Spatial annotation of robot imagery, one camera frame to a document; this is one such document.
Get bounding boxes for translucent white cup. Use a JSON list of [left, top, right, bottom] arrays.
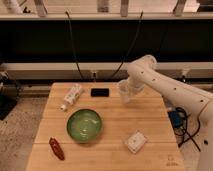
[[117, 80, 130, 103]]

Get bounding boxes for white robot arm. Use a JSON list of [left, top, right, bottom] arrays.
[[127, 55, 213, 171]]

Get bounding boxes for green ceramic bowl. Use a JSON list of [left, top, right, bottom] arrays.
[[66, 109, 103, 143]]

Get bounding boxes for black rectangular phone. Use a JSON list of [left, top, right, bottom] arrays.
[[91, 88, 109, 97]]

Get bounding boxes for white tube bottle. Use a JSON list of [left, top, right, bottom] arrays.
[[60, 83, 83, 111]]

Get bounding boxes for blue connector box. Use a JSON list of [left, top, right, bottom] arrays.
[[168, 111, 184, 128]]

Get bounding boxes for red-brown elongated object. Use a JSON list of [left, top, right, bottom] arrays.
[[49, 138, 65, 160]]

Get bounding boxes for wall power outlet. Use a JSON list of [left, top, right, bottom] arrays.
[[91, 70, 98, 82]]

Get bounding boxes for right black hanging cable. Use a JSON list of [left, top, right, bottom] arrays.
[[105, 10, 144, 81]]

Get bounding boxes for black hanging cable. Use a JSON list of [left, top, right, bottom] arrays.
[[105, 10, 144, 81], [64, 10, 88, 82]]

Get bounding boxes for left black hanging cable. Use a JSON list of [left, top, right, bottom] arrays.
[[64, 10, 88, 82]]

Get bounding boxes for black floor cables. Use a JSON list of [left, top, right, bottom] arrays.
[[173, 107, 202, 153]]

